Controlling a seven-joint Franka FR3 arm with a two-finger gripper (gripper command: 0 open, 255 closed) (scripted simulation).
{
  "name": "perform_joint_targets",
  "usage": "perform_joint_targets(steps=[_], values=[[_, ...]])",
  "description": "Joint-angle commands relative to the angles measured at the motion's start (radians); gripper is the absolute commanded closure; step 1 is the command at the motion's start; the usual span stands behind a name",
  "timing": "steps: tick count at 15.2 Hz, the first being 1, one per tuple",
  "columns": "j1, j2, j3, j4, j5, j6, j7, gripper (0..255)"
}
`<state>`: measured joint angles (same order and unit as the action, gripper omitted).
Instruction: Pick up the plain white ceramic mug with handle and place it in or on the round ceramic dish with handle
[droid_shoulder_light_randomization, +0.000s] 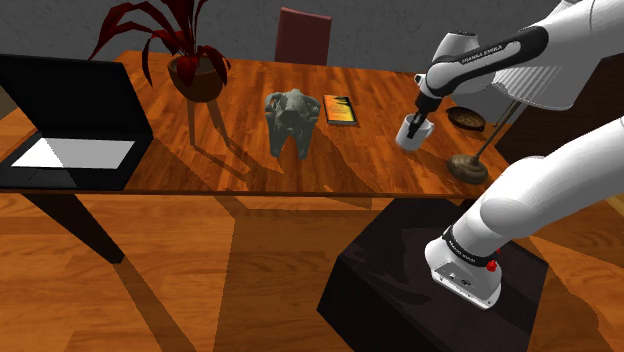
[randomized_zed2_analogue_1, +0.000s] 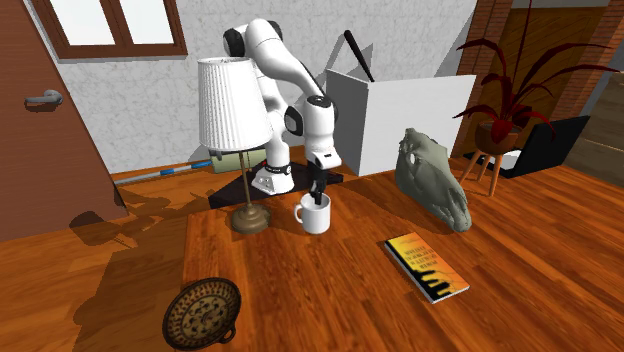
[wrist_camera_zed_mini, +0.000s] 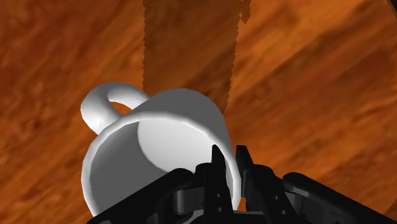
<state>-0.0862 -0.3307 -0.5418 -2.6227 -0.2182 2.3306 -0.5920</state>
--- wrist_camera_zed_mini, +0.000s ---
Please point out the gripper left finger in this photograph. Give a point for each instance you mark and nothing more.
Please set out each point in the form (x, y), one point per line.
(214, 183)

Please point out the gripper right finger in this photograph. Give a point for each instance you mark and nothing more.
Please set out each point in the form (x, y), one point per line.
(263, 186)

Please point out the white mug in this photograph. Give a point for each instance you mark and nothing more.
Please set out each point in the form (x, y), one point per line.
(161, 145)

